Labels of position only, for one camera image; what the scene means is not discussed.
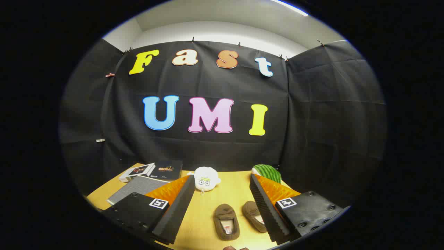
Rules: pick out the brown fuzzy shoe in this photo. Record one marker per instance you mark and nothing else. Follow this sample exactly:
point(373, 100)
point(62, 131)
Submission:
point(253, 213)
point(226, 222)

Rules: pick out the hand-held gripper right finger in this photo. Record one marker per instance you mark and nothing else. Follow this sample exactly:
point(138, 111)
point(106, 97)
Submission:
point(267, 211)

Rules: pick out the watermelon slice plush toy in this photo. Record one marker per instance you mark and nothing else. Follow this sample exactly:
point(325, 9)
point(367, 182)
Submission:
point(269, 172)

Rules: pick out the white box-shaped book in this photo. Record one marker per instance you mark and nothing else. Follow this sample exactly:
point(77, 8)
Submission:
point(137, 171)

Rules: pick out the white plush toy with eyes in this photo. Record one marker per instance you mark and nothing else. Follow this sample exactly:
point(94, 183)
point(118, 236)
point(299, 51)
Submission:
point(206, 178)

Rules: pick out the dark blue hardcover book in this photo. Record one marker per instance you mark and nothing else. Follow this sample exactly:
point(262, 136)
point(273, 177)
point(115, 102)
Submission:
point(170, 168)

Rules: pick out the grey fabric storage box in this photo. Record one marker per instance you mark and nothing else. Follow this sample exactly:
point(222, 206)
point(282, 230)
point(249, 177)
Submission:
point(138, 187)

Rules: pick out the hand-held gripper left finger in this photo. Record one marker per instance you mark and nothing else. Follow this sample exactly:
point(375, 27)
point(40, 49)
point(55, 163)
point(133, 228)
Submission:
point(177, 211)

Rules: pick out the black backdrop cloth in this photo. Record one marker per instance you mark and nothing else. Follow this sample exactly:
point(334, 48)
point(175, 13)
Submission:
point(208, 86)

